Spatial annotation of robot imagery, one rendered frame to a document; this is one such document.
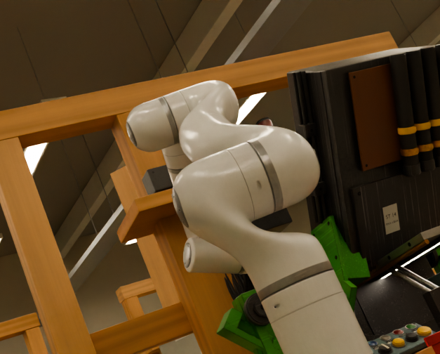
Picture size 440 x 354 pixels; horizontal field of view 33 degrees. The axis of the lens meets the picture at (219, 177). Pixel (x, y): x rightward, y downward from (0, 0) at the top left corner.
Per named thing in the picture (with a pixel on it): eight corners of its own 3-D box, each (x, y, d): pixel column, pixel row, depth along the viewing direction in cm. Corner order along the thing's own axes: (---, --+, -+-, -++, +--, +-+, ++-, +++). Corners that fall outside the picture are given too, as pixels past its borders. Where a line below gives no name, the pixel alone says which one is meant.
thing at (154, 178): (203, 178, 212) (194, 156, 214) (155, 191, 205) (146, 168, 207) (196, 187, 218) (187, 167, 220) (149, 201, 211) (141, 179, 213)
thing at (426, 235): (477, 225, 174) (471, 213, 175) (426, 244, 167) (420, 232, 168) (393, 276, 207) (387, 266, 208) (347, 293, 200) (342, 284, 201)
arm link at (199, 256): (227, 263, 190) (239, 279, 182) (178, 261, 185) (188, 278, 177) (233, 232, 187) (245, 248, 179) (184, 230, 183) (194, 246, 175)
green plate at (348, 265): (378, 295, 178) (358, 214, 186) (348, 297, 175) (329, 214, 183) (356, 308, 188) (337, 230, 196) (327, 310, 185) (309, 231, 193)
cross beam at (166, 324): (454, 232, 252) (441, 208, 255) (95, 367, 196) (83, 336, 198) (445, 237, 256) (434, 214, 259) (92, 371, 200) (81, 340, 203)
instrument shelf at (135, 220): (398, 137, 235) (393, 126, 236) (139, 211, 196) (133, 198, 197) (361, 170, 256) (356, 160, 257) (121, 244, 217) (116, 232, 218)
